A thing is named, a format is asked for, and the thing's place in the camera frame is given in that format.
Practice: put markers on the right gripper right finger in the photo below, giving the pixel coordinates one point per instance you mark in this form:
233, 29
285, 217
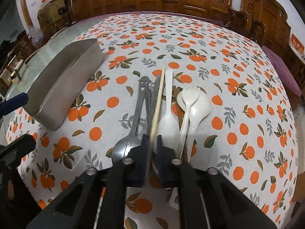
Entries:
169, 168

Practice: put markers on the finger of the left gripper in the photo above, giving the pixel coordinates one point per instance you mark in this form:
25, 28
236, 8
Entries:
8, 106

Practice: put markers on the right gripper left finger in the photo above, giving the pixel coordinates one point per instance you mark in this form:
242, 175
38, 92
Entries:
137, 170

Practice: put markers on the light bamboo chopstick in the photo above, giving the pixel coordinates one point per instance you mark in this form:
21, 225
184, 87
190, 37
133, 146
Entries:
155, 119

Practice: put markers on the large white plastic spoon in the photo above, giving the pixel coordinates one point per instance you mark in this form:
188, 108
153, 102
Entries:
198, 111

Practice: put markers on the white plastic fork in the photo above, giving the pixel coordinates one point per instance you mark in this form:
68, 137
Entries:
188, 114

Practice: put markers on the steel fork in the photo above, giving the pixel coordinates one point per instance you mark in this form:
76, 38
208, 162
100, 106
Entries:
151, 101

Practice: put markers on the white plastic teaspoon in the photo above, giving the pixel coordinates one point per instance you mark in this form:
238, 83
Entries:
168, 126

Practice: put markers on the steel utensil tray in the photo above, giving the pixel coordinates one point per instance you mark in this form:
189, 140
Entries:
53, 92

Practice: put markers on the cardboard boxes stack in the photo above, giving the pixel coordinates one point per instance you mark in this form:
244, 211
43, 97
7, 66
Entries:
53, 16

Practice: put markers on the purple seat cushion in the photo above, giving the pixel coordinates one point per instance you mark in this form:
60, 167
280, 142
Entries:
282, 70

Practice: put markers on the red sign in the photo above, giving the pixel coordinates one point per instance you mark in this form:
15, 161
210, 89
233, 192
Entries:
296, 44

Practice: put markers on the smiley handle steel spoon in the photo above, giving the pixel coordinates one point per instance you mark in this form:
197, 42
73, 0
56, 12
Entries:
120, 147

